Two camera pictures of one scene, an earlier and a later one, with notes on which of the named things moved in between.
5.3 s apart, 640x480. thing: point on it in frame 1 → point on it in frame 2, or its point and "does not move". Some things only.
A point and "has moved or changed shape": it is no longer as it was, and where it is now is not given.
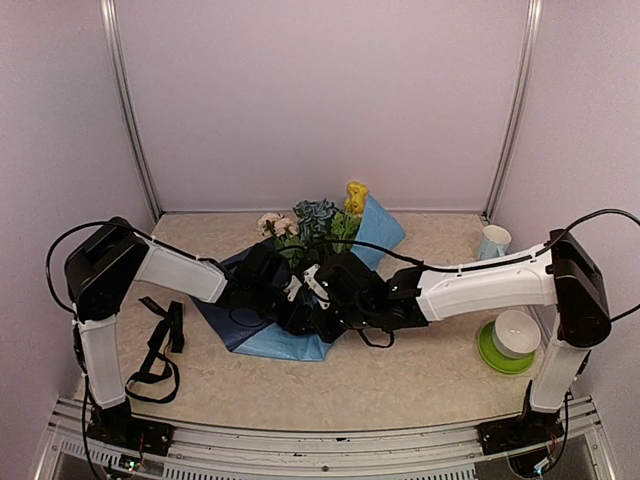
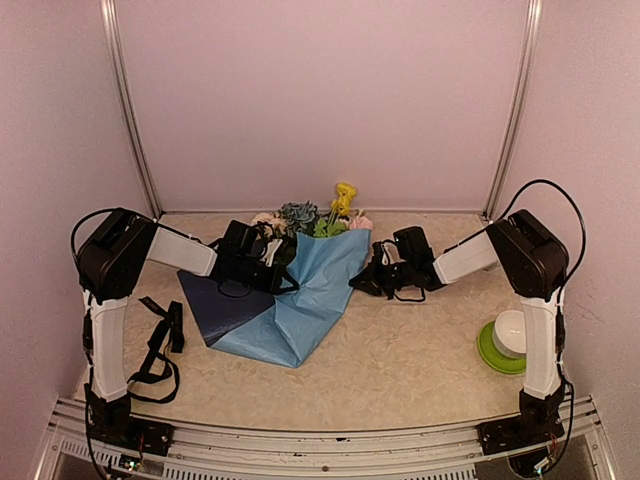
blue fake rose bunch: x=315 y=217 → x=299 y=217
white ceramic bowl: x=516 y=334 does not move
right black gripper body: x=352 y=316 → x=388 y=278
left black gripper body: x=260 y=302 → x=258 y=281
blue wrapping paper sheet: x=250 y=333 has moved or changed shape
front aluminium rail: x=330 y=452 does not move
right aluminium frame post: x=519 y=105 does not move
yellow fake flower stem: x=346 y=222 → x=340 y=209
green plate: x=495 y=359 does not move
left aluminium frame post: x=108 y=10 does not move
